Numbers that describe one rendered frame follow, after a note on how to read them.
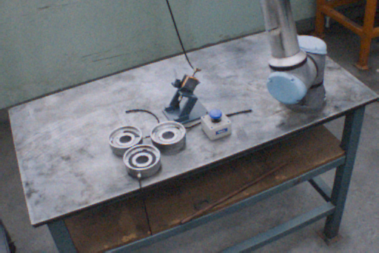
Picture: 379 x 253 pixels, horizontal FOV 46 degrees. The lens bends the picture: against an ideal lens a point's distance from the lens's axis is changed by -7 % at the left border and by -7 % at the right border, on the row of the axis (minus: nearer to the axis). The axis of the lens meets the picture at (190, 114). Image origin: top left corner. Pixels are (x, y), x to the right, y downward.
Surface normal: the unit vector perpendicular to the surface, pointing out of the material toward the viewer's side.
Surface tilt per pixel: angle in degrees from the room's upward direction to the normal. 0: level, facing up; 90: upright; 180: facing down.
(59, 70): 90
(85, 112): 0
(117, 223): 0
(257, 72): 0
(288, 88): 97
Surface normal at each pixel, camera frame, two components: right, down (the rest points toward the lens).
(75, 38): 0.40, 0.54
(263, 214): -0.07, -0.79
